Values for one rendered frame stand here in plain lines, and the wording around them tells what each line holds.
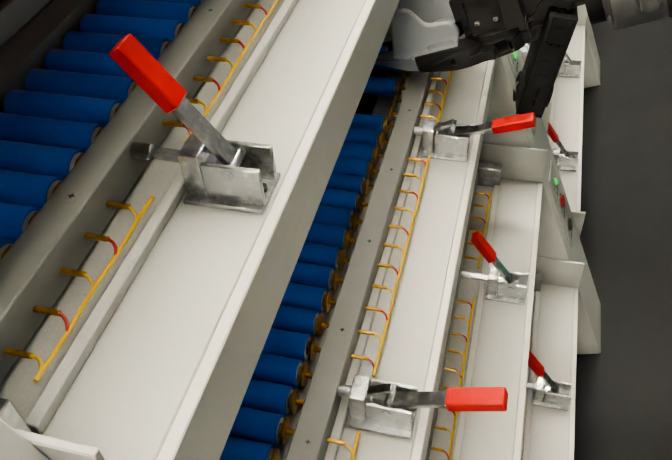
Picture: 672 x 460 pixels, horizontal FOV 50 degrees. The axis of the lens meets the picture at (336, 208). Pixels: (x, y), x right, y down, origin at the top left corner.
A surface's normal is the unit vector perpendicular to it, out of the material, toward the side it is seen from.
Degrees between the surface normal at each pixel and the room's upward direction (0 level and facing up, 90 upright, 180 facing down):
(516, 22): 90
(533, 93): 92
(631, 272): 0
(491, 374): 21
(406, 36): 90
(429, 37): 90
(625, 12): 106
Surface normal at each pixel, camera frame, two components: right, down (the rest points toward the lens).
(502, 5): -0.22, 0.69
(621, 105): -0.41, -0.72
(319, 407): -0.07, -0.72
